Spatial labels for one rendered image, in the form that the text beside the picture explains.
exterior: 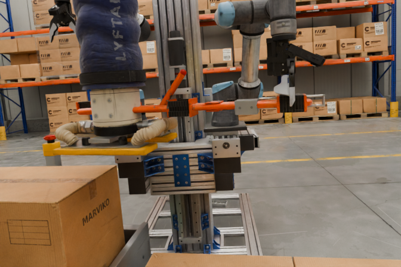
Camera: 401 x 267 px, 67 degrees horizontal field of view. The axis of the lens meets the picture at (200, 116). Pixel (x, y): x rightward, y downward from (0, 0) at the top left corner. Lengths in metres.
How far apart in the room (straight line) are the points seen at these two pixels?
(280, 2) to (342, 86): 9.31
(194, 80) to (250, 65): 0.40
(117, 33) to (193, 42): 0.84
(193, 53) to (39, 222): 1.17
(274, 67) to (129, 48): 0.47
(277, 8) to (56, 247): 0.99
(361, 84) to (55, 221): 9.89
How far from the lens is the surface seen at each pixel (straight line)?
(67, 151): 1.09
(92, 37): 1.05
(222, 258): 1.39
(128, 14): 1.08
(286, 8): 0.95
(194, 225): 1.91
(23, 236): 1.18
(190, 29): 1.80
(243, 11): 1.02
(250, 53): 1.49
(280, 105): 0.93
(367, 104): 9.12
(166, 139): 1.10
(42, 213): 1.10
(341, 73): 10.18
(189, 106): 0.96
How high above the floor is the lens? 1.28
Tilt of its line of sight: 7 degrees down
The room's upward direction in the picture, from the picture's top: 4 degrees counter-clockwise
